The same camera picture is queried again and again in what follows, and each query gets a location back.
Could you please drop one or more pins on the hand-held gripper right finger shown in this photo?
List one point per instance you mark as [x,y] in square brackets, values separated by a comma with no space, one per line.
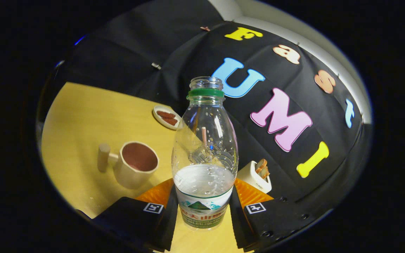
[239,221]

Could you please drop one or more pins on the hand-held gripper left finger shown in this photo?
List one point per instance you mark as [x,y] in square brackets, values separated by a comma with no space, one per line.
[169,225]

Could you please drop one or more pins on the white toaster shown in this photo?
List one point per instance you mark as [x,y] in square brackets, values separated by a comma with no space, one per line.
[253,181]

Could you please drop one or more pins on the brown toast slice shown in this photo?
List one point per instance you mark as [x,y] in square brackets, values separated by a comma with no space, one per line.
[265,173]
[261,166]

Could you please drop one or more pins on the red-brown food piece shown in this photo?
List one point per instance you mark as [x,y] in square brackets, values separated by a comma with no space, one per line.
[166,114]
[171,121]

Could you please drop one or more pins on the small white plate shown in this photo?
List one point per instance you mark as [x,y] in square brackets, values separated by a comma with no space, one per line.
[157,119]

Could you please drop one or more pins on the wooden table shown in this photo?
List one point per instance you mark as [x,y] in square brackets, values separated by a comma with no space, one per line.
[83,119]

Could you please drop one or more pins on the silver metal clip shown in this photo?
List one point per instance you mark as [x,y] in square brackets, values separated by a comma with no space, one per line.
[156,65]

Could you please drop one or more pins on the pink clothespin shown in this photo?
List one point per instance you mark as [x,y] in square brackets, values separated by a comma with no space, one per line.
[205,28]

